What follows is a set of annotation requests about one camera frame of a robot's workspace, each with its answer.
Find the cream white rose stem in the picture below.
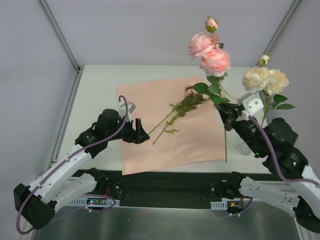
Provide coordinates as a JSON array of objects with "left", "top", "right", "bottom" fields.
[{"left": 242, "top": 53, "right": 295, "bottom": 126}]

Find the artificial rose bouquet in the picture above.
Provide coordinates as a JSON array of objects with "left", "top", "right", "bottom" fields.
[{"left": 148, "top": 83, "right": 209, "bottom": 145}]

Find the pink wrapping paper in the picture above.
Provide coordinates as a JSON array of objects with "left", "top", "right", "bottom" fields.
[{"left": 117, "top": 76, "right": 226, "bottom": 175}]

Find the pink rose stem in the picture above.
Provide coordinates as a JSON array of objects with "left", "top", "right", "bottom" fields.
[{"left": 184, "top": 15, "right": 233, "bottom": 164}]

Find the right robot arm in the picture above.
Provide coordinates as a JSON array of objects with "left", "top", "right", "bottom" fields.
[{"left": 214, "top": 103, "right": 320, "bottom": 234}]

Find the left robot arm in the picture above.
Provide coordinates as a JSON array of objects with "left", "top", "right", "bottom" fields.
[{"left": 13, "top": 109, "right": 150, "bottom": 235}]

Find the clear glass vase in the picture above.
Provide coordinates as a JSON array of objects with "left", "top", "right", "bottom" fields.
[{"left": 237, "top": 142, "right": 251, "bottom": 156}]

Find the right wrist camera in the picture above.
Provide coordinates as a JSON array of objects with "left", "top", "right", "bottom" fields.
[{"left": 236, "top": 92, "right": 264, "bottom": 122}]

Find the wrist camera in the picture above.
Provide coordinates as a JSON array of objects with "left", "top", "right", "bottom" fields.
[
  {"left": 118, "top": 101, "right": 136, "bottom": 122},
  {"left": 236, "top": 92, "right": 264, "bottom": 122}
]

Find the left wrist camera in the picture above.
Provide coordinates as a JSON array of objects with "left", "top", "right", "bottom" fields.
[{"left": 118, "top": 101, "right": 136, "bottom": 122}]

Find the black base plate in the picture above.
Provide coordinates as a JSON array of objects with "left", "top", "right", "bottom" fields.
[{"left": 64, "top": 167, "right": 276, "bottom": 208}]

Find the left white cable duct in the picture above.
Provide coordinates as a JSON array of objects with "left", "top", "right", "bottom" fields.
[{"left": 67, "top": 196, "right": 120, "bottom": 208}]

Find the white cable duct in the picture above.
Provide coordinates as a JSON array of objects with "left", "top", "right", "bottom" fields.
[
  {"left": 210, "top": 200, "right": 228, "bottom": 211},
  {"left": 67, "top": 196, "right": 120, "bottom": 208}
]

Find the right white cable duct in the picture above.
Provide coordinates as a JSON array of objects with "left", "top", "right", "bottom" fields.
[{"left": 210, "top": 200, "right": 228, "bottom": 211}]

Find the right aluminium frame post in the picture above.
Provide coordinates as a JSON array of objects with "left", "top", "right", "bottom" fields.
[{"left": 262, "top": 0, "right": 304, "bottom": 67}]

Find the aluminium frame post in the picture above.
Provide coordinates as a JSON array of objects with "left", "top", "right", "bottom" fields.
[
  {"left": 262, "top": 0, "right": 304, "bottom": 67},
  {"left": 37, "top": 0, "right": 81, "bottom": 74}
]

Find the left aluminium frame post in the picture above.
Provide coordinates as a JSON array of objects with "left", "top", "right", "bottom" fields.
[{"left": 37, "top": 0, "right": 81, "bottom": 74}]

